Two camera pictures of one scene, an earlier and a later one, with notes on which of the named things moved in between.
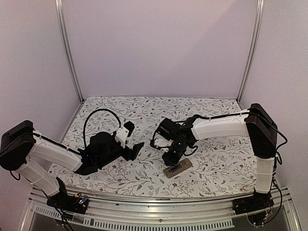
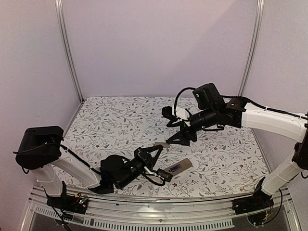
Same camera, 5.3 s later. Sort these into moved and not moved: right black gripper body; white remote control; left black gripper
Moved: right black gripper body; left black gripper
Not moved: white remote control
